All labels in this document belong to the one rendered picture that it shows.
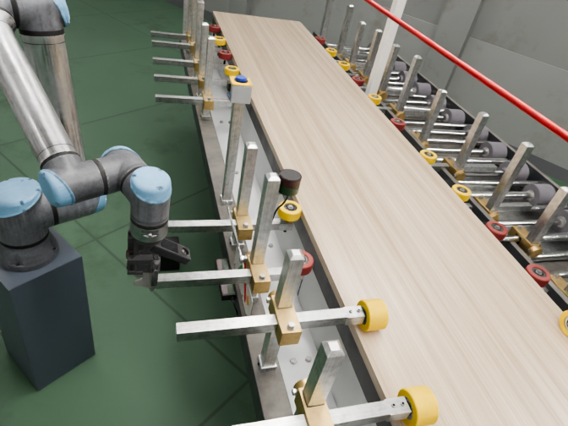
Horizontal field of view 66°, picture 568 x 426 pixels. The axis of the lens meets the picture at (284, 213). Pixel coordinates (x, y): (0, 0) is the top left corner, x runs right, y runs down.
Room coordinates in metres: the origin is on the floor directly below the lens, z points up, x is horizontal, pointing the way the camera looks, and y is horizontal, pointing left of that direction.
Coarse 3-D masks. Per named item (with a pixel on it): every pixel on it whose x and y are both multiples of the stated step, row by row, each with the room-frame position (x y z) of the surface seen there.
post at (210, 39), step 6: (210, 36) 2.11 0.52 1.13; (210, 42) 2.11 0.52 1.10; (210, 48) 2.11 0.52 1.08; (210, 54) 2.11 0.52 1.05; (210, 60) 2.11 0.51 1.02; (210, 66) 2.11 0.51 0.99; (210, 72) 2.11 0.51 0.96; (210, 78) 2.11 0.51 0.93; (204, 84) 2.13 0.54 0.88; (210, 84) 2.11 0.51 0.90; (204, 90) 2.11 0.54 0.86; (210, 90) 2.11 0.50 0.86; (204, 114) 2.10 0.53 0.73
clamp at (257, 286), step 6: (246, 264) 0.97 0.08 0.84; (252, 264) 0.94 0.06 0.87; (258, 264) 0.95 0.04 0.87; (264, 264) 0.96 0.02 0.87; (252, 270) 0.92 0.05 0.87; (258, 270) 0.92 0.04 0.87; (264, 270) 0.93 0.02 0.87; (252, 276) 0.90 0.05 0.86; (258, 276) 0.90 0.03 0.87; (252, 282) 0.89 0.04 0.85; (258, 282) 0.88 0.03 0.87; (264, 282) 0.89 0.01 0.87; (252, 288) 0.88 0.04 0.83; (258, 288) 0.88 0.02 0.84; (264, 288) 0.89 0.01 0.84
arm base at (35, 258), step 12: (48, 228) 1.07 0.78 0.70; (48, 240) 1.04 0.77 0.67; (0, 252) 0.96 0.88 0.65; (12, 252) 0.96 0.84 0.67; (24, 252) 0.97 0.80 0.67; (36, 252) 0.99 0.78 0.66; (48, 252) 1.02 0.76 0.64; (0, 264) 0.95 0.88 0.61; (12, 264) 0.94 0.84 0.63; (24, 264) 0.95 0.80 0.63; (36, 264) 0.97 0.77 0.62; (48, 264) 1.00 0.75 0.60
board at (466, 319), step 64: (256, 64) 2.53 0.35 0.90; (320, 64) 2.79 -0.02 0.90; (320, 128) 1.89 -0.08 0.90; (384, 128) 2.04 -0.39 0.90; (320, 192) 1.36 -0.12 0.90; (384, 192) 1.46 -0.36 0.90; (448, 192) 1.57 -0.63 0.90; (320, 256) 1.03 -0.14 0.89; (384, 256) 1.08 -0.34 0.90; (448, 256) 1.15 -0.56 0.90; (512, 256) 1.23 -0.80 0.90; (448, 320) 0.87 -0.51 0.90; (512, 320) 0.92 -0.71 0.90; (384, 384) 0.62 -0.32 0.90; (448, 384) 0.66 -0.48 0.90; (512, 384) 0.70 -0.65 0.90
